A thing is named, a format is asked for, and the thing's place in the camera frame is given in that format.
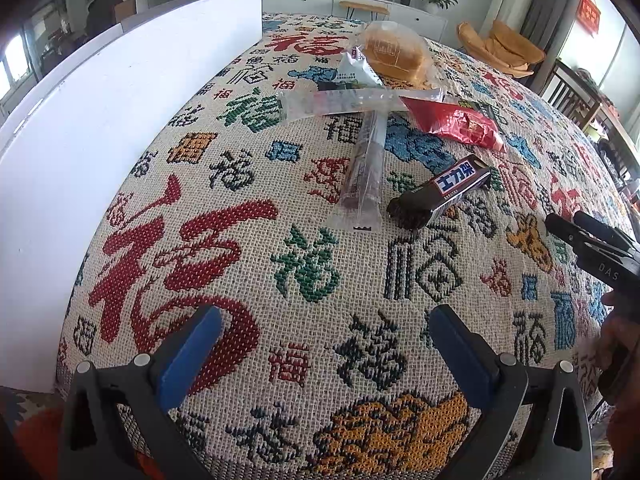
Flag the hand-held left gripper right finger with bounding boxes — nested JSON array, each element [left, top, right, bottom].
[[429, 304, 593, 480]]

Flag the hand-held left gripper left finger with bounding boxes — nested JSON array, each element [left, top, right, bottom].
[[59, 305, 223, 480]]

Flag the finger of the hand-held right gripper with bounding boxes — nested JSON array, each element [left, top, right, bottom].
[[574, 210, 640, 253], [545, 213, 613, 268]]

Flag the dark chocolate bar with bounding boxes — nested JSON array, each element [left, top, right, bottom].
[[387, 155, 494, 231]]

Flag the red snack packet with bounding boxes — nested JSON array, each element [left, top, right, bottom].
[[400, 96, 507, 154]]

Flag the clear sausage stick packet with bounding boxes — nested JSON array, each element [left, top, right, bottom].
[[327, 110, 394, 235]]

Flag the white and blue snack packet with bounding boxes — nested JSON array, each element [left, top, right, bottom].
[[334, 45, 383, 89]]

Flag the long clear snack packet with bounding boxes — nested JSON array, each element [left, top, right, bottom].
[[277, 86, 446, 122]]

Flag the person's right hand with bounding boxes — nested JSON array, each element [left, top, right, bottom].
[[597, 291, 640, 406]]

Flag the wooden side table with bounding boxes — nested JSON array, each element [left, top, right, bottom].
[[592, 95, 640, 196]]

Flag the patterned woven tablecloth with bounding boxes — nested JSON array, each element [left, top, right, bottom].
[[54, 12, 636, 480]]

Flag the dark wooden chair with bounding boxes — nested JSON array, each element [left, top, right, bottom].
[[540, 59, 604, 132]]

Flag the patterned floor rug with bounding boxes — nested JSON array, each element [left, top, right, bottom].
[[0, 389, 67, 480]]

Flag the orange lounge chair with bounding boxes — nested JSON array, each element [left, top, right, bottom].
[[457, 20, 547, 79]]

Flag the grey curtain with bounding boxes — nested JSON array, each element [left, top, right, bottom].
[[520, 0, 577, 57]]

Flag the white board panel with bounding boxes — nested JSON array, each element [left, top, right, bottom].
[[0, 0, 263, 394]]

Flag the bread loaf in clear bag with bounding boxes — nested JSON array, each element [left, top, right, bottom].
[[359, 21, 432, 90]]

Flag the wooden stool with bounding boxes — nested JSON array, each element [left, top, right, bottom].
[[339, 0, 391, 22]]

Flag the white low cabinet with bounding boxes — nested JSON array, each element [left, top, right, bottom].
[[262, 0, 449, 42]]

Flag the black jacket on chair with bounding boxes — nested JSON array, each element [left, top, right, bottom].
[[85, 0, 138, 42]]

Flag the red wall hanging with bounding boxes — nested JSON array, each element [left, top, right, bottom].
[[577, 0, 601, 36]]

